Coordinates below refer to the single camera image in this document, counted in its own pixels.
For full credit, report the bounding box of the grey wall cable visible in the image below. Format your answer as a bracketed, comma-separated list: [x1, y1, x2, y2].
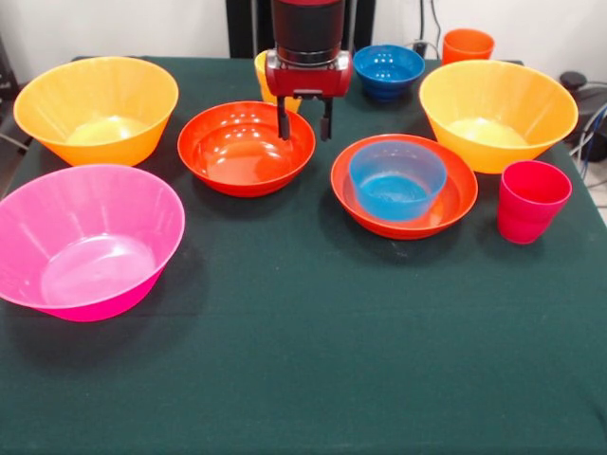
[429, 0, 442, 46]

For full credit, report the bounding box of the large pink plastic bowl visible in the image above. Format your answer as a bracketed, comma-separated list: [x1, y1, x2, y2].
[0, 163, 187, 323]

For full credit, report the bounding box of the dark green tablecloth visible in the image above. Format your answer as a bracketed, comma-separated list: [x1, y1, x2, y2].
[0, 55, 607, 455]

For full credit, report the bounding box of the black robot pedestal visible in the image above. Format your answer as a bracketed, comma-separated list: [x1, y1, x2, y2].
[226, 0, 377, 61]

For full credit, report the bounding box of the black chair base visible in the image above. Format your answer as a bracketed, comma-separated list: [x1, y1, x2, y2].
[558, 70, 607, 143]

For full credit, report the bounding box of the dark blue plastic bowl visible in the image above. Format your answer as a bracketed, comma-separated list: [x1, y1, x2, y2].
[351, 44, 427, 102]

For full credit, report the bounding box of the light blue translucent bowl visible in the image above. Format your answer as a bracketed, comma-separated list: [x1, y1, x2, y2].
[348, 140, 448, 223]

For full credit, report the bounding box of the crimson plastic cup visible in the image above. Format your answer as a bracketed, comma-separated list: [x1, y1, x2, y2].
[497, 159, 574, 246]

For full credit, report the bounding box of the tangle of floor cables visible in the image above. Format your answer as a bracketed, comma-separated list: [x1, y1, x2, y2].
[568, 101, 607, 165]

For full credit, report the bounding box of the yellow plastic cup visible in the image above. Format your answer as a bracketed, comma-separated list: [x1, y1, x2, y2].
[253, 50, 304, 115]

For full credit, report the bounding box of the orange plastic cup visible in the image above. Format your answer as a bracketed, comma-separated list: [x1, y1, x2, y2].
[442, 27, 496, 66]

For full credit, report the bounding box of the red plastic bowl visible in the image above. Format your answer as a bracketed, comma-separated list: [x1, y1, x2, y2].
[330, 134, 479, 241]
[176, 100, 317, 198]

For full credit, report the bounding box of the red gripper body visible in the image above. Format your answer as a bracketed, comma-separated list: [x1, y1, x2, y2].
[264, 48, 355, 100]

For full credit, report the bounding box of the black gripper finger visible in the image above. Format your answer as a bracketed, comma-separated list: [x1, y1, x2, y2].
[320, 97, 334, 142]
[276, 95, 292, 142]

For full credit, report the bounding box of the large orange plastic bowl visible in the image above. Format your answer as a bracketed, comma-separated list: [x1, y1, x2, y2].
[12, 56, 180, 168]
[418, 59, 579, 174]

